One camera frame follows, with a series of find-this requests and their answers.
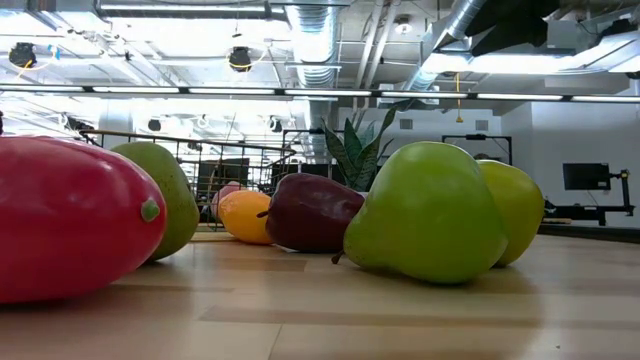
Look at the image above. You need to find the long ceiling light strip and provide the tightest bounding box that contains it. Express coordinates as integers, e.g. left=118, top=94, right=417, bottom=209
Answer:
left=0, top=83, right=640, bottom=104

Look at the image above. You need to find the green snake plant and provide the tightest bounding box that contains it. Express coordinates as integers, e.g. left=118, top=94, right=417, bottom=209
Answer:
left=322, top=98, right=426, bottom=194

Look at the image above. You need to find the pink-red peach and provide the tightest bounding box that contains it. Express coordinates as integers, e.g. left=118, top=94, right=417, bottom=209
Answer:
left=210, top=180, right=242, bottom=222

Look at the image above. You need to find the dull green avocado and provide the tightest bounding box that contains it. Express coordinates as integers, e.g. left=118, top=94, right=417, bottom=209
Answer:
left=110, top=141, right=201, bottom=262

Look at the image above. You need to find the slanted silver ventilation duct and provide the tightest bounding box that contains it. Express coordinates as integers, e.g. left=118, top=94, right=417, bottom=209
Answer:
left=402, top=0, right=504, bottom=92

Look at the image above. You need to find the yellow hanging cord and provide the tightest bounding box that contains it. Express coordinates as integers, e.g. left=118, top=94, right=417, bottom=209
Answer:
left=453, top=72, right=464, bottom=124

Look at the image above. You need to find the black metal rig frame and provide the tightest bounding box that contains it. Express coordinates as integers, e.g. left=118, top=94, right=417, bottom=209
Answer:
left=441, top=133, right=514, bottom=166

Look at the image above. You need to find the red-orange mango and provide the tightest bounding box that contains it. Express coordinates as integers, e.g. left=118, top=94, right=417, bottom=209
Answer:
left=0, top=135, right=168, bottom=305

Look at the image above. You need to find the yellow-orange mango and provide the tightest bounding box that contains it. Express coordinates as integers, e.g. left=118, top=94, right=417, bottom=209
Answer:
left=218, top=189, right=275, bottom=246

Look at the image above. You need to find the wide silver ventilation duct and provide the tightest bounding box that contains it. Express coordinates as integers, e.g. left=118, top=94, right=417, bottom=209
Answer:
left=283, top=0, right=342, bottom=90

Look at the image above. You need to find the dark red apple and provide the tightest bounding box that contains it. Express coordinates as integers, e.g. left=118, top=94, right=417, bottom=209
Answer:
left=257, top=172, right=366, bottom=254

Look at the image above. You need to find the black ceiling device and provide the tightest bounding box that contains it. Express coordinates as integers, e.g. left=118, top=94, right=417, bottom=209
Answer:
left=8, top=42, right=38, bottom=70
left=228, top=45, right=253, bottom=74

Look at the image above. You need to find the black metal table frame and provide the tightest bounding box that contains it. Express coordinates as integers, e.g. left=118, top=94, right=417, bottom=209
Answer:
left=538, top=223, right=640, bottom=246

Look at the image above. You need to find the black monitor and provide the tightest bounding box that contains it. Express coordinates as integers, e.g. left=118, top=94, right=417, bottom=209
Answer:
left=562, top=162, right=612, bottom=192

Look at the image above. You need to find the yellow-green apple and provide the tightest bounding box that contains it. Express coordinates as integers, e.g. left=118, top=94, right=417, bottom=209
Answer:
left=477, top=159, right=546, bottom=268

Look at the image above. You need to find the green pear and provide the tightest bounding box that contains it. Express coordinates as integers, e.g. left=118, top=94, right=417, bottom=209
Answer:
left=330, top=141, right=509, bottom=286

